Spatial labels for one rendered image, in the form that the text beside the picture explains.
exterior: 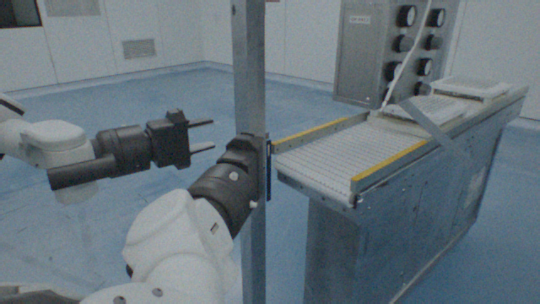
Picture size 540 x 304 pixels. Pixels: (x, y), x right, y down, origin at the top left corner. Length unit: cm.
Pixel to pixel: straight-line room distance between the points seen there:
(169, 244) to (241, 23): 62
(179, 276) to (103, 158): 37
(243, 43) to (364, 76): 31
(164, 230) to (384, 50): 50
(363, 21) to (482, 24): 358
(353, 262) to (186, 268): 85
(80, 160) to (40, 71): 495
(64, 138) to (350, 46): 52
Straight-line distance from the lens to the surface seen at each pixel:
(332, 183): 84
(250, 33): 83
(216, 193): 42
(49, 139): 62
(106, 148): 62
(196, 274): 28
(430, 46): 80
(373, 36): 67
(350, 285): 115
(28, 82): 554
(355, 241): 104
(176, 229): 31
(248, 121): 87
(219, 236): 40
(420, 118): 91
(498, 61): 423
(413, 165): 102
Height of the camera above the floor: 122
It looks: 24 degrees down
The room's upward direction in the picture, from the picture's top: straight up
